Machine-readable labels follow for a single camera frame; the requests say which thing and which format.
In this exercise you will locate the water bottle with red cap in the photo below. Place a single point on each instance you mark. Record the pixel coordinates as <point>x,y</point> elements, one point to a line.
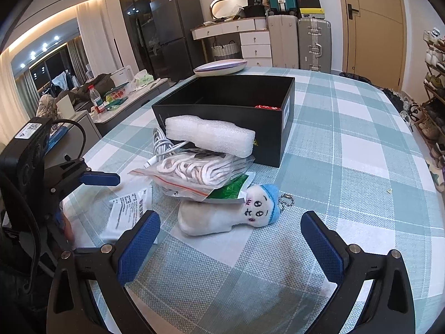
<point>95,101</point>

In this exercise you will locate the marble top side table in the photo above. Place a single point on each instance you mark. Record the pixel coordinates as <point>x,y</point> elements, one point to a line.
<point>142,92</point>

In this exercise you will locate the shoe rack with shoes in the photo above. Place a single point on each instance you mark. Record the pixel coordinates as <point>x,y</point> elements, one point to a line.
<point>434,118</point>

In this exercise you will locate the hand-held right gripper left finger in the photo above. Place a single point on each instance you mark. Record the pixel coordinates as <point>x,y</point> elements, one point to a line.
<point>139,247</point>

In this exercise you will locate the oval white tray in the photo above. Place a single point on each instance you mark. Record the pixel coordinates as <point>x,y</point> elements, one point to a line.
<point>219,68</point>

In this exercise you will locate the white foam piece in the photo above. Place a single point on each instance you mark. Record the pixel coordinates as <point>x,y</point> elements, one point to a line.
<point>208,135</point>

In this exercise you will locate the white dressing table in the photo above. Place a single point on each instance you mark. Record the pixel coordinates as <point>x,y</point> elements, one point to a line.
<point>255,45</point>

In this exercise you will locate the white printed packet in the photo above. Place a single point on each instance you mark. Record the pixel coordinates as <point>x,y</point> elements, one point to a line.
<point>127,212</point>

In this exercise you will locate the black shopping bag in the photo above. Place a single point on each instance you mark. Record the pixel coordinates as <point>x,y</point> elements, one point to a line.
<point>255,5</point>

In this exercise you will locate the white kettle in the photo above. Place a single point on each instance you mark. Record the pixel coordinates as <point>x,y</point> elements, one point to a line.
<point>121,76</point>

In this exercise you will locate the beige suitcase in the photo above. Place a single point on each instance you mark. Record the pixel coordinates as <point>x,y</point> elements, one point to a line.
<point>283,41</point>

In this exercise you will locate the beige wooden door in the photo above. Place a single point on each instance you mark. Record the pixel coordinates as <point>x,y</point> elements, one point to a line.
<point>375,24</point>

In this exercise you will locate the green tissue pack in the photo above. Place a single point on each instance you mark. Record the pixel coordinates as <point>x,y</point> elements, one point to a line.
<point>143,78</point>

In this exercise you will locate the woven basket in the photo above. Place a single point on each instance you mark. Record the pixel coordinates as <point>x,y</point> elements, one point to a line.
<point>226,52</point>

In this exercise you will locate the silver suitcase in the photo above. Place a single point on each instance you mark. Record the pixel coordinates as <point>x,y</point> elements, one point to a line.
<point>313,41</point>

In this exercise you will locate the grey refrigerator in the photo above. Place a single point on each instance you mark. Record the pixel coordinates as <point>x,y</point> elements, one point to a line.
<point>177,24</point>

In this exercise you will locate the clear bag of white shoelaces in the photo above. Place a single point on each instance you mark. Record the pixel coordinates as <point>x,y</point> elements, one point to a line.
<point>194,174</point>

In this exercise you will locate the oval mirror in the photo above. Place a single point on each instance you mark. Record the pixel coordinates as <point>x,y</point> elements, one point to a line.
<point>226,5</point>

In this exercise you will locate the pile of dark shoes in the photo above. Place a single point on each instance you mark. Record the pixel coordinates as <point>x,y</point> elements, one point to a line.
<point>399,106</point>

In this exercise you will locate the checkered tablecloth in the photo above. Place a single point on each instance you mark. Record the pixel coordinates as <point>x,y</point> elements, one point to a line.
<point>347,167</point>

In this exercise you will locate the green red snack packet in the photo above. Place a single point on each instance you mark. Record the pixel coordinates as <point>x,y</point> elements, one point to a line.
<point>116,98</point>

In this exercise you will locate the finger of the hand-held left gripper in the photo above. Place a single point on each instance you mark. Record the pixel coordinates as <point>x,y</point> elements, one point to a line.
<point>99,178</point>
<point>63,221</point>

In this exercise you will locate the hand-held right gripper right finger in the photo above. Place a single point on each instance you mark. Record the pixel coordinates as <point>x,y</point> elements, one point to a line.
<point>323,247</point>

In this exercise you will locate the dark glass cabinet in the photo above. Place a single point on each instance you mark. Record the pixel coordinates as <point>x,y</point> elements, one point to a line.
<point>134,24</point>

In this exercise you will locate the yellow black shoe box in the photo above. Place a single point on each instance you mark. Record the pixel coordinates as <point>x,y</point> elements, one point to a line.
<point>313,13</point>

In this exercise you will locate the white curtain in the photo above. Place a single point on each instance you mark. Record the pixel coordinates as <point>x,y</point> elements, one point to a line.
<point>97,31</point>

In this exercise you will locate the pile of clothes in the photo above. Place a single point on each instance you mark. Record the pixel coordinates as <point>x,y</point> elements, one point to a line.
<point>94,87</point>

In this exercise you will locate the wooden shoe rack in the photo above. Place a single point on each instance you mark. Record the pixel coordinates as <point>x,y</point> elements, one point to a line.
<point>426,87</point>

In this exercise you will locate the white paper bag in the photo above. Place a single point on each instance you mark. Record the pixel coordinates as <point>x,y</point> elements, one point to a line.
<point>66,108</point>

